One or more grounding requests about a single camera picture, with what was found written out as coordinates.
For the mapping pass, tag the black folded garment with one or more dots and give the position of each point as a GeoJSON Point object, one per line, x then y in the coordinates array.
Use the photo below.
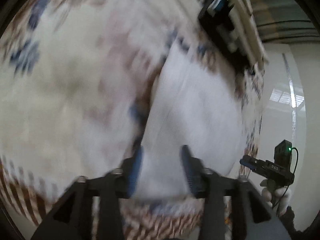
{"type": "Point", "coordinates": [215, 19]}

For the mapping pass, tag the floral fleece blanket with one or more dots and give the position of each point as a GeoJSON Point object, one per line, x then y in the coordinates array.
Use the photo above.
{"type": "Point", "coordinates": [77, 84]}

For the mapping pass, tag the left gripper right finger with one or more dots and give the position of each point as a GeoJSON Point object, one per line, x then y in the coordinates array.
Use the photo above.
{"type": "Point", "coordinates": [193, 172]}

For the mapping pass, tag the white gloved right hand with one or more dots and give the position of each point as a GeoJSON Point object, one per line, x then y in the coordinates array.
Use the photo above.
{"type": "Point", "coordinates": [278, 200]}

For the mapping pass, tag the white knit garment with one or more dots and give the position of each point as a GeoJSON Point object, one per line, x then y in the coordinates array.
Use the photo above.
{"type": "Point", "coordinates": [195, 106]}

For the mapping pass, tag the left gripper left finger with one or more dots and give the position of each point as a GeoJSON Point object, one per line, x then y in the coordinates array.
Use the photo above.
{"type": "Point", "coordinates": [132, 170]}

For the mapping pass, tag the cream folded clothes stack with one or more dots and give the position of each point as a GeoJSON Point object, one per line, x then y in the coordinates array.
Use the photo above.
{"type": "Point", "coordinates": [243, 19]}

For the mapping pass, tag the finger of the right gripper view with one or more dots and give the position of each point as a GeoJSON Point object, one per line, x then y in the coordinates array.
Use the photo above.
{"type": "Point", "coordinates": [249, 162]}

